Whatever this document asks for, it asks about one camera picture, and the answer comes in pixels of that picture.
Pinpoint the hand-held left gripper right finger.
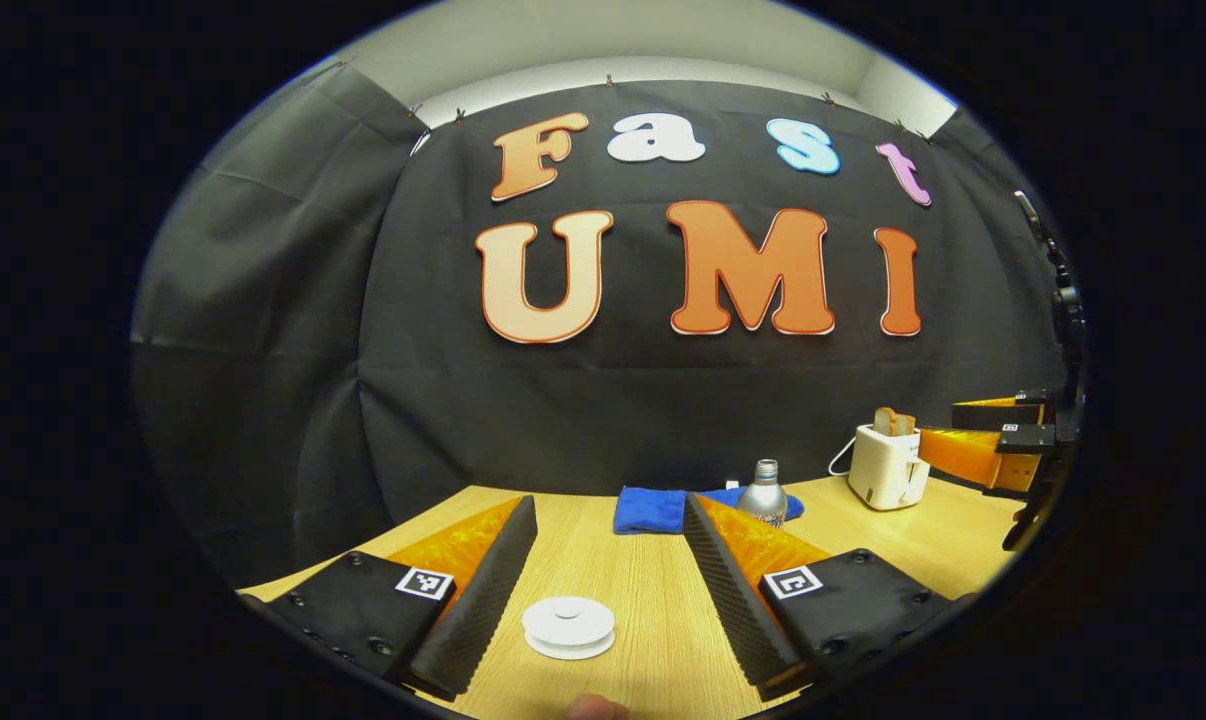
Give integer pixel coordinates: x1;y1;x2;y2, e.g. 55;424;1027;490
683;492;956;701

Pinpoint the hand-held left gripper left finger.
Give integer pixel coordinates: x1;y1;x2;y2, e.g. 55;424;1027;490
238;495;540;701

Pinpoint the white teacup lid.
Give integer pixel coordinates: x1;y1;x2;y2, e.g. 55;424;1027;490
522;596;616;643

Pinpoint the silver water bottle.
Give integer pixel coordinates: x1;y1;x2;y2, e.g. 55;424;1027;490
737;459;789;529

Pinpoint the white toaster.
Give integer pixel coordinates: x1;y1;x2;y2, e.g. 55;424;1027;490
847;423;932;512

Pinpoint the white saucer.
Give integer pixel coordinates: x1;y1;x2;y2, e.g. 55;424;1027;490
525;628;616;661

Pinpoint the blue towel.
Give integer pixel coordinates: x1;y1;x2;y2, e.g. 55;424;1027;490
613;485;806;536

